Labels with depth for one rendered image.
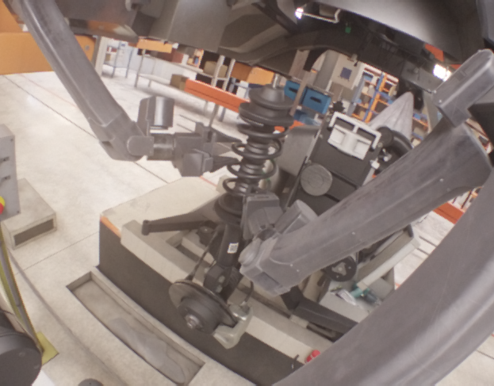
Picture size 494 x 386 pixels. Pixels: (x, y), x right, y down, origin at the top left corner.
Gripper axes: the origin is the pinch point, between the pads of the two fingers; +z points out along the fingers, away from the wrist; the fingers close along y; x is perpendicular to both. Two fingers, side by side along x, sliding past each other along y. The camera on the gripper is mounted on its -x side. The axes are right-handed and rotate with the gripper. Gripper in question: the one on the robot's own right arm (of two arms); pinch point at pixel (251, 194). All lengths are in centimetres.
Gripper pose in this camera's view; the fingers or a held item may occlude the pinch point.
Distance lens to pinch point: 63.7
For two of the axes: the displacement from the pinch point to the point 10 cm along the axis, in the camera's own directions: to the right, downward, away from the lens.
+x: -9.8, 0.4, -2.2
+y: 0.9, -8.3, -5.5
